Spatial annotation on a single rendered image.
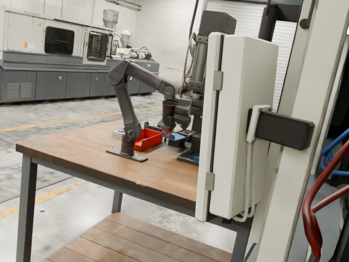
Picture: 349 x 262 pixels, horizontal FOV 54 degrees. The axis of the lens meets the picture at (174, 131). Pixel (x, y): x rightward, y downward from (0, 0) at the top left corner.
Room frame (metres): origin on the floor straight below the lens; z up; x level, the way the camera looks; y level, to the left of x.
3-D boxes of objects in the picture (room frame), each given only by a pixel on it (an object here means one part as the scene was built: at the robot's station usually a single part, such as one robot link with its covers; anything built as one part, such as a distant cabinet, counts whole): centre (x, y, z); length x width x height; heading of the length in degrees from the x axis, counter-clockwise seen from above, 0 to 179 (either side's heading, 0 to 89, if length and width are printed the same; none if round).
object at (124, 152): (1.56, 0.21, 0.94); 0.20 x 0.07 x 0.08; 69
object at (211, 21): (2.00, -0.13, 1.44); 0.17 x 0.13 x 0.42; 159
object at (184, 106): (1.54, 0.00, 1.20); 0.12 x 0.09 x 0.12; 81
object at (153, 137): (1.80, 0.16, 0.93); 0.25 x 0.12 x 0.06; 159
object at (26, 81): (8.49, 2.34, 0.49); 5.51 x 1.02 x 0.97; 156
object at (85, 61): (7.98, 2.00, 1.21); 0.86 x 0.10 x 0.79; 156
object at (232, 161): (0.71, -0.17, 1.27); 0.23 x 0.18 x 0.38; 66
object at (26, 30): (7.33, 2.84, 1.24); 2.95 x 0.98 x 0.90; 156
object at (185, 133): (1.88, -0.09, 0.98); 0.20 x 0.10 x 0.01; 69
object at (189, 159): (1.67, -0.14, 0.91); 0.17 x 0.16 x 0.02; 69
